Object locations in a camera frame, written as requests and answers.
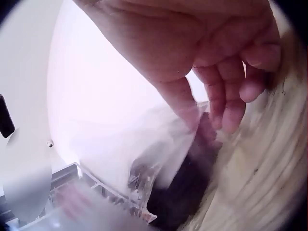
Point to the dark soil clump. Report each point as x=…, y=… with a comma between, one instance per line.
x=182, y=192

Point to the small white round fixture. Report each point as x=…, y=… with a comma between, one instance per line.
x=50, y=144

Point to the clear plastic bag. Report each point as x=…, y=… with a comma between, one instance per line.
x=125, y=149

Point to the person's right index finger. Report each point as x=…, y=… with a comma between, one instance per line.
x=208, y=96

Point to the person's right thumb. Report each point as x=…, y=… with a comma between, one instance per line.
x=184, y=101

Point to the person's right ring finger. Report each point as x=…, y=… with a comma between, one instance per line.
x=251, y=90

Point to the person's right hand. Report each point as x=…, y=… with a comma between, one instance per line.
x=182, y=36

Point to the person's right little finger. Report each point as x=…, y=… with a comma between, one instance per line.
x=263, y=54

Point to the person's right middle finger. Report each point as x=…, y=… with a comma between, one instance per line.
x=231, y=105

